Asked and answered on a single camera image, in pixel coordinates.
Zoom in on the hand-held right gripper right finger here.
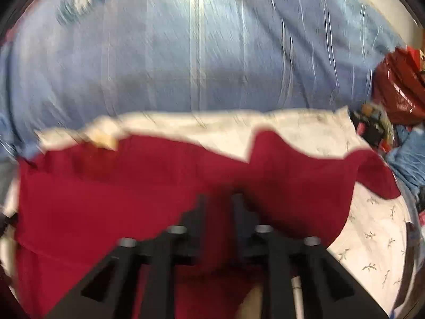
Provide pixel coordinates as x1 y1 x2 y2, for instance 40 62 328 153
232 193 390 319

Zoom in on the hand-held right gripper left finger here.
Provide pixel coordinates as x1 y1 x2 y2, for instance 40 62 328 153
46 193 217 319

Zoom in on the red garment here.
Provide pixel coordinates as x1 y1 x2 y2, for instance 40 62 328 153
13 132 402 319

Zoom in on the cream leaf-print pillow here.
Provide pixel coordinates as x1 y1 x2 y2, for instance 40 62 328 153
0 106 415 309

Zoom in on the blue plaid quilt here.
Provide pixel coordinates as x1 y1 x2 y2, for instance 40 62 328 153
0 0 414 173

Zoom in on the pile of colourful small things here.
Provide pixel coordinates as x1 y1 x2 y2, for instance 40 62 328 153
350 102 396 155

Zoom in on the blue cloth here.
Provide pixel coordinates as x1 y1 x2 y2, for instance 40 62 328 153
385 126 425 210

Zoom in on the red plastic bag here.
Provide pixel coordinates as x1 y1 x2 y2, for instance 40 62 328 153
372 47 425 127

